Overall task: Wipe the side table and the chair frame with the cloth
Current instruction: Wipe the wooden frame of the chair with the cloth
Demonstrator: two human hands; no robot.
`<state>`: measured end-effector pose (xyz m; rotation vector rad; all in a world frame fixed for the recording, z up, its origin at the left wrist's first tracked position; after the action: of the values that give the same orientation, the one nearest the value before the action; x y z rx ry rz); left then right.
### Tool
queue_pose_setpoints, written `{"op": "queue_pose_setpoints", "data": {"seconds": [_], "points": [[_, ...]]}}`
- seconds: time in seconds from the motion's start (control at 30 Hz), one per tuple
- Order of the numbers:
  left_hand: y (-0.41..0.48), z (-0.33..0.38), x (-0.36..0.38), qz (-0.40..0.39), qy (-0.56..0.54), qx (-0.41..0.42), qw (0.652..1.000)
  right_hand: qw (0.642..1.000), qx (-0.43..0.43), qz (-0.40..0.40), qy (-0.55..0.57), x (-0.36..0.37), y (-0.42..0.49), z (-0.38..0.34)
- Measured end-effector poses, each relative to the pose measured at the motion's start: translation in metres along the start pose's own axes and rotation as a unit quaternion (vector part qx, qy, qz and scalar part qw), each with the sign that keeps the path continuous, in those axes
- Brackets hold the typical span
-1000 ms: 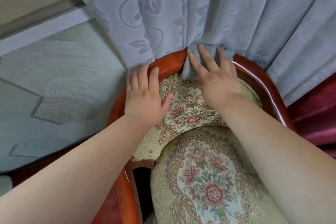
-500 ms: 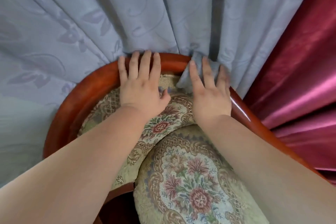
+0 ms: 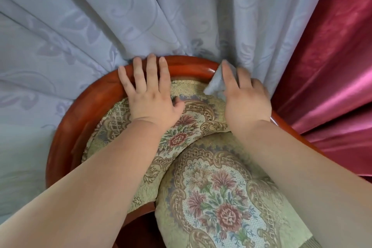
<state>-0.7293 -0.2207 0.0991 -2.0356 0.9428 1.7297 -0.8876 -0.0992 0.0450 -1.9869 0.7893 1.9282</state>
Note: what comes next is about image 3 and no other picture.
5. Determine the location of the person's left hand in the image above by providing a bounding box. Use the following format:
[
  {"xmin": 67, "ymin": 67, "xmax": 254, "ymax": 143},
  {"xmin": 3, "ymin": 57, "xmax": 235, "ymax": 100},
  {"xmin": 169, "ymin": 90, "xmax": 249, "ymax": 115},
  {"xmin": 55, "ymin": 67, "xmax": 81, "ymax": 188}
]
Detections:
[{"xmin": 118, "ymin": 53, "xmax": 185, "ymax": 135}]

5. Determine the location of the person's right forearm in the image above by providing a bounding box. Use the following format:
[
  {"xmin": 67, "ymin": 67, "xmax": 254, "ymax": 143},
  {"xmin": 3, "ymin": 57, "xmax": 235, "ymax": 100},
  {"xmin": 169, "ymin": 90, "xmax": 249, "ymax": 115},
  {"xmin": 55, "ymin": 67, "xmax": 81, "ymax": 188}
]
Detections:
[{"xmin": 235, "ymin": 120, "xmax": 372, "ymax": 248}]

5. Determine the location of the grey-blue cleaning cloth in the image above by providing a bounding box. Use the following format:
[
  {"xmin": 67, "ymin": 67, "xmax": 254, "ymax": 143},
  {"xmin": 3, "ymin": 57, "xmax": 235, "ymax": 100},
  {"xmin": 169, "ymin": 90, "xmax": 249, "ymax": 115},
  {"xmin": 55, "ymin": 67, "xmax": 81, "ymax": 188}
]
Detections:
[{"xmin": 203, "ymin": 60, "xmax": 240, "ymax": 102}]

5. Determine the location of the person's left forearm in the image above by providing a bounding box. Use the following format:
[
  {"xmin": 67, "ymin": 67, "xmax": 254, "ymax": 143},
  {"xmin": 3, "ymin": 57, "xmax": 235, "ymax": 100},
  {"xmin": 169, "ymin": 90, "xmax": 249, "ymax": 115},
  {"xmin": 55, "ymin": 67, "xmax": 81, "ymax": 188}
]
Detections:
[{"xmin": 0, "ymin": 118, "xmax": 168, "ymax": 248}]

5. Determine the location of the floral upholstered wooden armchair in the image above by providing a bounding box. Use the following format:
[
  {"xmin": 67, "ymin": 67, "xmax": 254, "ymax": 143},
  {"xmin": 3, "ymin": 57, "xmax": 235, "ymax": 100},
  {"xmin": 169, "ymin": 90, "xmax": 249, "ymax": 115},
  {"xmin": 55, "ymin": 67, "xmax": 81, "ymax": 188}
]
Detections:
[{"xmin": 45, "ymin": 55, "xmax": 329, "ymax": 248}]

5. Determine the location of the person's right hand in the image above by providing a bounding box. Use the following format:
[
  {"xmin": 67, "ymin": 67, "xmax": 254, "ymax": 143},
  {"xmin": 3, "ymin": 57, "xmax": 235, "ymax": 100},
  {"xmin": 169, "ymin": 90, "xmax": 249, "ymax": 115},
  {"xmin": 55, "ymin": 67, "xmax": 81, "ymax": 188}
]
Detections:
[{"xmin": 222, "ymin": 59, "xmax": 273, "ymax": 136}]

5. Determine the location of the grey curtain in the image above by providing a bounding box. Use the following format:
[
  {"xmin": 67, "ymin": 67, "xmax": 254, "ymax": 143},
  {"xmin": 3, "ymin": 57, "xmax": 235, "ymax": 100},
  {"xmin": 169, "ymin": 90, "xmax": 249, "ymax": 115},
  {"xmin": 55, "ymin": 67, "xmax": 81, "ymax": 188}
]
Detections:
[{"xmin": 0, "ymin": 0, "xmax": 338, "ymax": 225}]

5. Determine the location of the red satin curtain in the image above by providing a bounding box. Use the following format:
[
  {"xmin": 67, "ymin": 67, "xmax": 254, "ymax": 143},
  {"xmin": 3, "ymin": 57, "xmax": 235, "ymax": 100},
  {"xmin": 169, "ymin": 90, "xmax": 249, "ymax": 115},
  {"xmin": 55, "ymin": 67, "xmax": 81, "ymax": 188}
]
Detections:
[{"xmin": 270, "ymin": 0, "xmax": 372, "ymax": 184}]

